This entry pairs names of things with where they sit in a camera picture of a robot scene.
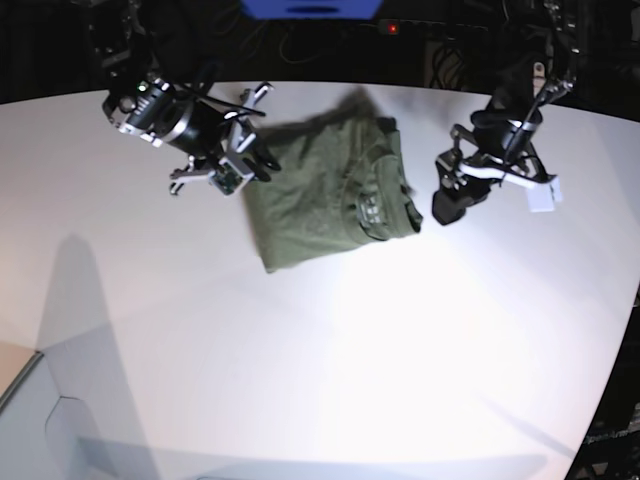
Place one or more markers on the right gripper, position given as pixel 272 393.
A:
pixel 206 135

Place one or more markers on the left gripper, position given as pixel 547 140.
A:
pixel 466 172

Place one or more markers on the green t-shirt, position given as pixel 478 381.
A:
pixel 341 186

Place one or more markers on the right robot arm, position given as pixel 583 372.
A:
pixel 144 100

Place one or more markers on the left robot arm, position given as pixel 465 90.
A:
pixel 541 49

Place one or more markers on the blue box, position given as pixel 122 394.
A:
pixel 311 9

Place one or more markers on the black power strip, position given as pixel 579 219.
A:
pixel 428 30

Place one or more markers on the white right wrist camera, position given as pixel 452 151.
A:
pixel 229 177

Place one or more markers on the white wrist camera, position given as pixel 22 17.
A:
pixel 229 177
pixel 543 197

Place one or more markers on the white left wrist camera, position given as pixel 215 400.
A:
pixel 543 197

